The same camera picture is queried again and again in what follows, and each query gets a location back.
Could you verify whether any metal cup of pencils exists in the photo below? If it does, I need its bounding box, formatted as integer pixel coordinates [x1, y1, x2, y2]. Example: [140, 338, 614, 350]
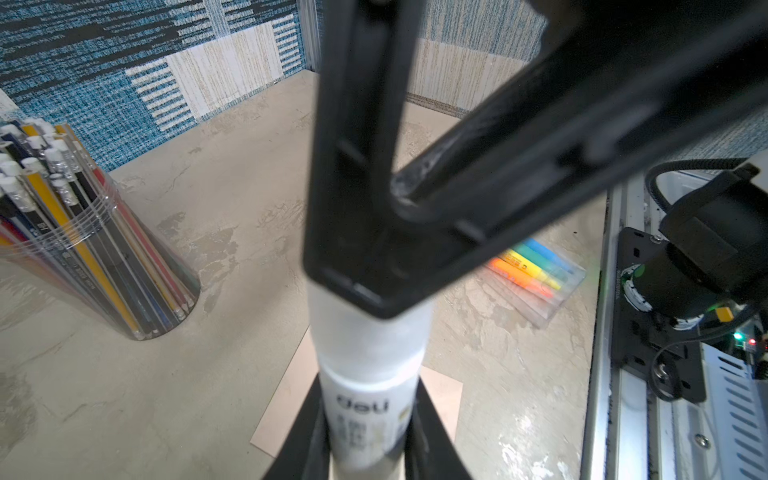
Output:
[1, 118, 201, 340]

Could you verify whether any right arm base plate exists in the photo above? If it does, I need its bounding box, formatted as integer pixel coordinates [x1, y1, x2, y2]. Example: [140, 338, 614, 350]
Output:
[610, 226, 709, 404]

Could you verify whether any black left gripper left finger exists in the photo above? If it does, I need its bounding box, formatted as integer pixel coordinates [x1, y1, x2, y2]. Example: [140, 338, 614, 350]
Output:
[262, 376, 329, 480]

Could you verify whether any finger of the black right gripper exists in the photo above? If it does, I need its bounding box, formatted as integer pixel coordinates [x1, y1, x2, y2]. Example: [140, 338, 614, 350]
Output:
[303, 1, 767, 319]

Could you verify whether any white glue stick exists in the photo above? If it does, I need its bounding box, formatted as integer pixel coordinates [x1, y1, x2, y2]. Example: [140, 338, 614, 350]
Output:
[319, 366, 419, 479]

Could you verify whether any pack of coloured highlighters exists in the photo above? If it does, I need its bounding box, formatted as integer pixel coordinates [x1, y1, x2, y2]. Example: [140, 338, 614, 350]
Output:
[478, 238, 587, 329]

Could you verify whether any translucent glue stick cap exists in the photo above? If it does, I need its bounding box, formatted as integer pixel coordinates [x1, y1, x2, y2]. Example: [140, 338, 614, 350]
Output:
[307, 282, 435, 384]

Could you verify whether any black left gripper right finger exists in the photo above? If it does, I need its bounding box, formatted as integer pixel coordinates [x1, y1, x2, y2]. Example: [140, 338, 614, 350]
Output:
[404, 379, 472, 480]

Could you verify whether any aluminium front rail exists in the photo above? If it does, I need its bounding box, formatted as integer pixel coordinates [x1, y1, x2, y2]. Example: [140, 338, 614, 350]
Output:
[580, 175, 767, 479]

